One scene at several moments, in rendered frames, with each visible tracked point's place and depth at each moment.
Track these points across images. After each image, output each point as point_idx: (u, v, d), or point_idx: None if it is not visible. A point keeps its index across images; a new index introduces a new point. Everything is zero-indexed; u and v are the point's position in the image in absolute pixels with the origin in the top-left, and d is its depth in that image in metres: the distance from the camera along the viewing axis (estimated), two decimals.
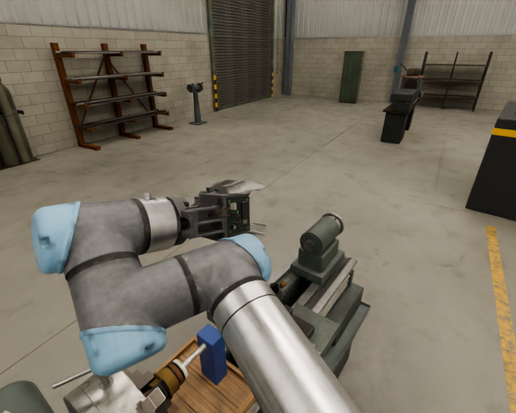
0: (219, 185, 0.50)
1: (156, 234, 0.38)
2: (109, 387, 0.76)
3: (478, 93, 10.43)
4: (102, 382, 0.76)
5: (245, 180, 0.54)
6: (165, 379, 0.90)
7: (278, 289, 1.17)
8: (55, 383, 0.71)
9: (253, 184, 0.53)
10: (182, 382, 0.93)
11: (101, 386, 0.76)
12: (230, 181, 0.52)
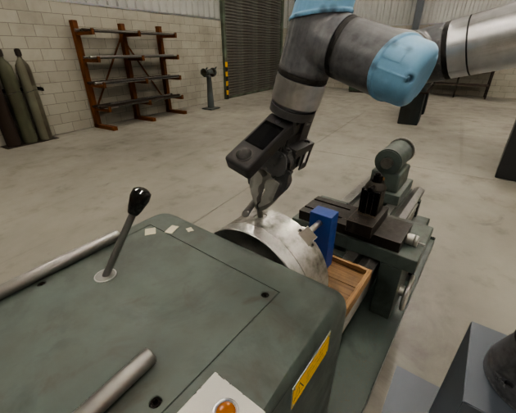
0: None
1: None
2: (254, 218, 0.74)
3: (491, 80, 10.40)
4: (258, 211, 0.74)
5: (253, 183, 0.58)
6: None
7: (382, 178, 1.14)
8: None
9: None
10: None
11: None
12: None
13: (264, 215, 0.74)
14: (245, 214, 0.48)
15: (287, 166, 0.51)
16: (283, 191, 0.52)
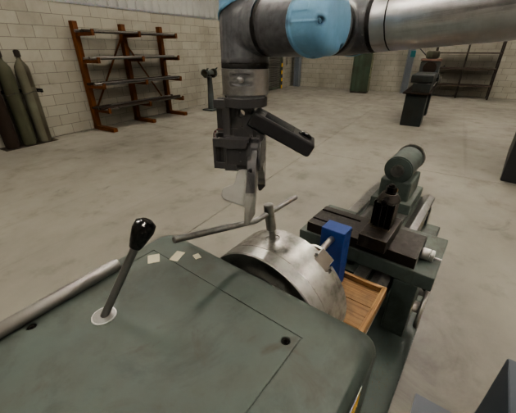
0: (247, 160, 0.49)
1: None
2: (266, 238, 0.69)
3: (492, 81, 10.35)
4: (272, 231, 0.68)
5: (245, 195, 0.49)
6: None
7: (396, 190, 1.08)
8: (296, 197, 0.71)
9: (237, 198, 0.50)
10: None
11: (275, 236, 0.69)
12: (249, 177, 0.49)
13: (277, 238, 0.68)
14: (173, 240, 0.49)
15: None
16: None
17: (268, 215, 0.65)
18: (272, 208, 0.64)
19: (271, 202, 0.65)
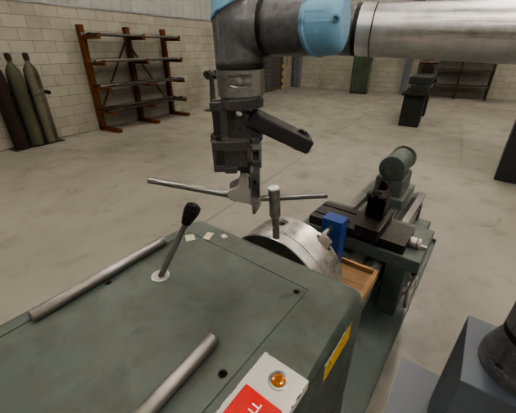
0: (250, 171, 0.50)
1: (217, 74, 0.48)
2: None
3: (490, 83, 10.50)
4: (278, 219, 0.60)
5: (251, 198, 0.54)
6: None
7: (387, 186, 1.24)
8: (325, 197, 0.56)
9: (244, 198, 0.55)
10: None
11: (285, 222, 0.85)
12: (253, 185, 0.52)
13: (286, 224, 0.84)
14: (147, 179, 0.56)
15: None
16: None
17: (268, 200, 0.57)
18: (273, 194, 0.55)
19: (278, 188, 0.56)
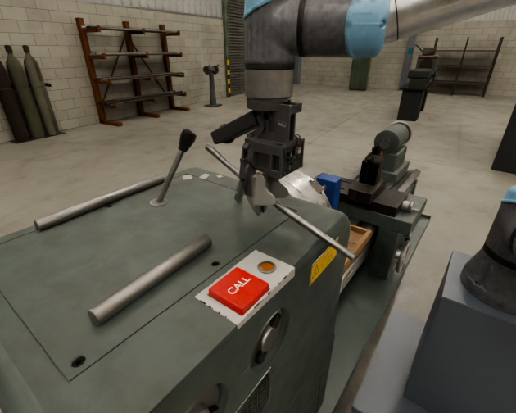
0: None
1: (287, 74, 0.43)
2: None
3: (489, 79, 10.54)
4: (237, 189, 0.61)
5: (272, 186, 0.58)
6: None
7: (380, 151, 1.27)
8: (210, 145, 0.57)
9: (275, 192, 0.57)
10: None
11: None
12: None
13: None
14: (354, 258, 0.50)
15: (249, 157, 0.51)
16: (240, 179, 0.52)
17: None
18: None
19: None
